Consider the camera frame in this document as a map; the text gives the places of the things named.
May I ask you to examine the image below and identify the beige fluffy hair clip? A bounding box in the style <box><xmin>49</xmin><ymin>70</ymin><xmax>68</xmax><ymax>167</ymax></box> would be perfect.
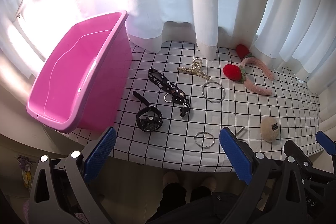
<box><xmin>260</xmin><ymin>117</ymin><xmax>280</xmax><ymax>143</ymax></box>

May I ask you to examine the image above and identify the pink plastic tub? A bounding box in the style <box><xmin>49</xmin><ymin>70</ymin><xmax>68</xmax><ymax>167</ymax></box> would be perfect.
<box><xmin>26</xmin><ymin>11</ymin><xmax>132</xmax><ymax>134</ymax></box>

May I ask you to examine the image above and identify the black printed lanyard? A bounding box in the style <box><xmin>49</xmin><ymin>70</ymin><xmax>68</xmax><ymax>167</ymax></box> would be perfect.
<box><xmin>148</xmin><ymin>68</ymin><xmax>191</xmax><ymax>118</ymax></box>

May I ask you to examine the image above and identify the small silver bracelet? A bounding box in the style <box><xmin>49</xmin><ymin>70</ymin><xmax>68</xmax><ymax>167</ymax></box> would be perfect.
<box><xmin>194</xmin><ymin>131</ymin><xmax>215</xmax><ymax>149</ymax></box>

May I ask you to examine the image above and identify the pink strawberry headband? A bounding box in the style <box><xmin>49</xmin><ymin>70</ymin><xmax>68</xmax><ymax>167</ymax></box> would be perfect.
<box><xmin>222</xmin><ymin>44</ymin><xmax>275</xmax><ymax>96</ymax></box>

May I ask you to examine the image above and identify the large silver bangle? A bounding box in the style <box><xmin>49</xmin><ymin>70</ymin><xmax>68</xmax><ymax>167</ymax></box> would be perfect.
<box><xmin>202</xmin><ymin>81</ymin><xmax>226</xmax><ymax>103</ymax></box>

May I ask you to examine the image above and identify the white curtain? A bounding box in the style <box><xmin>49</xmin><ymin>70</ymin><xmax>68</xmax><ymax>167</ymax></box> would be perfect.
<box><xmin>1</xmin><ymin>0</ymin><xmax>335</xmax><ymax>119</ymax></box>

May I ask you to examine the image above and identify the black grid white tablecloth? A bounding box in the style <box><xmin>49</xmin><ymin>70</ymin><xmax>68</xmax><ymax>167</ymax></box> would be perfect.
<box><xmin>63</xmin><ymin>40</ymin><xmax>322</xmax><ymax>175</ymax></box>

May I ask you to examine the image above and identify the pearl gold hair claw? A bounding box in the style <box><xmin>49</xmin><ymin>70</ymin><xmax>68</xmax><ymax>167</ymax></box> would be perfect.
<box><xmin>177</xmin><ymin>58</ymin><xmax>211</xmax><ymax>81</ymax></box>

